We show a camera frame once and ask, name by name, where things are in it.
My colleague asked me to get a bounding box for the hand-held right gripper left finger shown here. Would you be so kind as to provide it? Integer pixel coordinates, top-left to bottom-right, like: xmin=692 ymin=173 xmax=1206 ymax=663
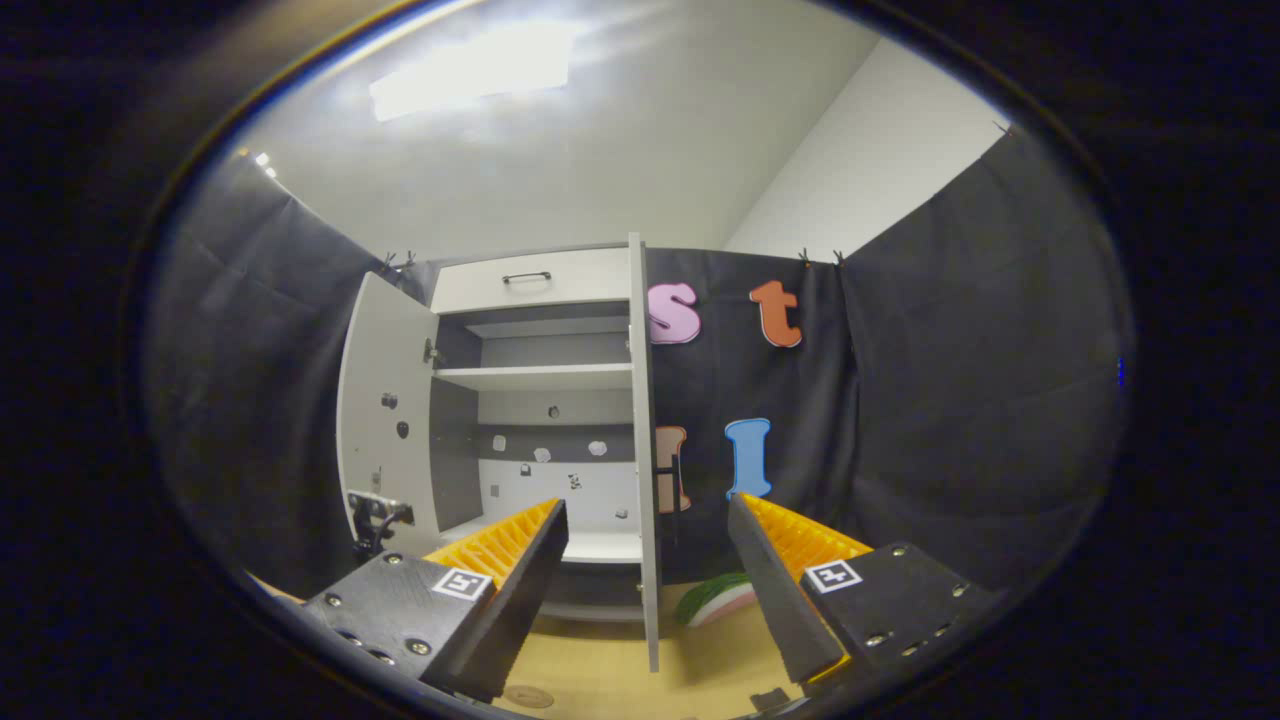
xmin=300 ymin=498 xmax=569 ymax=703

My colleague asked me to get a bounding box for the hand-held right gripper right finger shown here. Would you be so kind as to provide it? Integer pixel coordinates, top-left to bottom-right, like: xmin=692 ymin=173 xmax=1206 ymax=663
xmin=727 ymin=492 xmax=1001 ymax=686

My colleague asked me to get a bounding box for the cabinet door with camera sticker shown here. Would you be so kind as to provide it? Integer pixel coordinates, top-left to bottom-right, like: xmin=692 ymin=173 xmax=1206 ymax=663
xmin=337 ymin=272 xmax=446 ymax=561

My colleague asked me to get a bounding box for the light grey cabinet door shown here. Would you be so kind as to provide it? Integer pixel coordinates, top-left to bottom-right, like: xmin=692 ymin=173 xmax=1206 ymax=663
xmin=627 ymin=233 xmax=693 ymax=673

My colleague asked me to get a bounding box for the grey cabinet with shelves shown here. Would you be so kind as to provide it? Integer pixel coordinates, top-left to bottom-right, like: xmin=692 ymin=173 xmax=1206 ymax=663
xmin=430 ymin=245 xmax=646 ymax=623

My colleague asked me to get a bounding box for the green pink watermelon slice toy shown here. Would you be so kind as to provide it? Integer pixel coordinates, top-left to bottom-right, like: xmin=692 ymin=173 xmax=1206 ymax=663
xmin=675 ymin=572 xmax=758 ymax=629

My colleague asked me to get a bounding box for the black backdrop cloth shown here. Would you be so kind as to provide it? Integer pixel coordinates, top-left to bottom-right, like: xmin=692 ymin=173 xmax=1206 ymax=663
xmin=140 ymin=125 xmax=1136 ymax=601

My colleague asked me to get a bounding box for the ceiling light panel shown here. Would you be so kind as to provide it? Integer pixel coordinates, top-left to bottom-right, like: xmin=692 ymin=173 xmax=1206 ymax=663
xmin=368 ymin=22 xmax=576 ymax=123

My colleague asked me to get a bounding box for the cabinet drawer with black handle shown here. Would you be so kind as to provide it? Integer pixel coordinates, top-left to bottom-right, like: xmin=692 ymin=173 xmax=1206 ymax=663
xmin=432 ymin=247 xmax=633 ymax=316

